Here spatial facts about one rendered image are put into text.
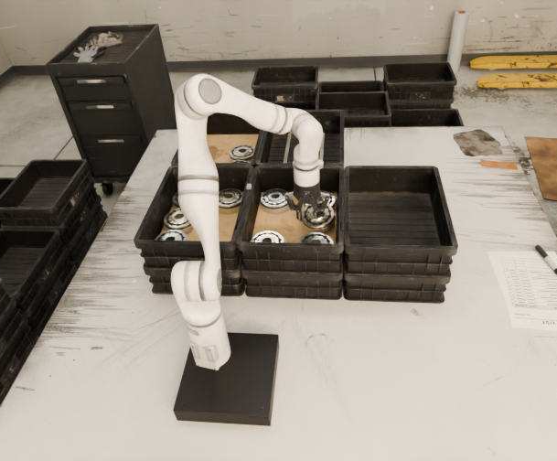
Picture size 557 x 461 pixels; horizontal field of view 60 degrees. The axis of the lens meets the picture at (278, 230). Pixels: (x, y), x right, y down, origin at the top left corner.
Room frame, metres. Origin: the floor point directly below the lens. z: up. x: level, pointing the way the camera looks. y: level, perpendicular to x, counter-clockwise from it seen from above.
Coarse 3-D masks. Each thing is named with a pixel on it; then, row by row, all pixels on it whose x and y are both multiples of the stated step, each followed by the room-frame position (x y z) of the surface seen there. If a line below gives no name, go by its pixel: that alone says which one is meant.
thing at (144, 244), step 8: (168, 168) 1.42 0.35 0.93; (176, 168) 1.43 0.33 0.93; (224, 168) 1.40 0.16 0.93; (232, 168) 1.40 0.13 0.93; (240, 168) 1.39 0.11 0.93; (248, 168) 1.39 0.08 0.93; (168, 176) 1.38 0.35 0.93; (248, 176) 1.34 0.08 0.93; (160, 184) 1.33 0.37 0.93; (160, 192) 1.29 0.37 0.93; (152, 200) 1.25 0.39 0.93; (152, 208) 1.21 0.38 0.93; (240, 208) 1.17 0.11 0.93; (240, 216) 1.13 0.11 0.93; (144, 224) 1.13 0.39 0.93; (240, 224) 1.09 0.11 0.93; (136, 232) 1.09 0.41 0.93; (136, 240) 1.06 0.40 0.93; (144, 240) 1.06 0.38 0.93; (152, 240) 1.06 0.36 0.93; (232, 240) 1.03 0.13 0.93; (144, 248) 1.05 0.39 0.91; (152, 248) 1.04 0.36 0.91; (160, 248) 1.04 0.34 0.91; (168, 248) 1.03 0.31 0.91; (176, 248) 1.03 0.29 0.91; (184, 248) 1.03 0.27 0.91; (192, 248) 1.02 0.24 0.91; (200, 248) 1.02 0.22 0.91; (224, 248) 1.01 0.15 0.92; (232, 248) 1.01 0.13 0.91
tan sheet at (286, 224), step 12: (264, 216) 1.24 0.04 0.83; (276, 216) 1.24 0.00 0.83; (288, 216) 1.23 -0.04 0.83; (336, 216) 1.21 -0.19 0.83; (264, 228) 1.18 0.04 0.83; (276, 228) 1.18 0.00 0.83; (288, 228) 1.17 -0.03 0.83; (300, 228) 1.17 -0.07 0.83; (336, 228) 1.15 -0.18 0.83; (288, 240) 1.12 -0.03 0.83
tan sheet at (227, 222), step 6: (222, 216) 1.26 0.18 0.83; (228, 216) 1.26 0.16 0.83; (234, 216) 1.26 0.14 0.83; (222, 222) 1.23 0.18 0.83; (228, 222) 1.23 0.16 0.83; (234, 222) 1.22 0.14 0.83; (222, 228) 1.20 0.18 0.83; (228, 228) 1.20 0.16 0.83; (192, 234) 1.18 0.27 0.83; (222, 234) 1.17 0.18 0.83; (228, 234) 1.17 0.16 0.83; (192, 240) 1.16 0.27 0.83; (198, 240) 1.15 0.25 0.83; (222, 240) 1.14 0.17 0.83; (228, 240) 1.14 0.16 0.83
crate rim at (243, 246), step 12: (264, 168) 1.38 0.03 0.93; (276, 168) 1.37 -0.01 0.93; (288, 168) 1.37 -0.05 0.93; (324, 168) 1.35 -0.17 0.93; (336, 168) 1.34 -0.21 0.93; (252, 180) 1.31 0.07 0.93; (252, 192) 1.24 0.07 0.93; (240, 228) 1.07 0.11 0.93; (240, 240) 1.02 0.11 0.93; (312, 252) 0.97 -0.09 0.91; (324, 252) 0.96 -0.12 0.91; (336, 252) 0.96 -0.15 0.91
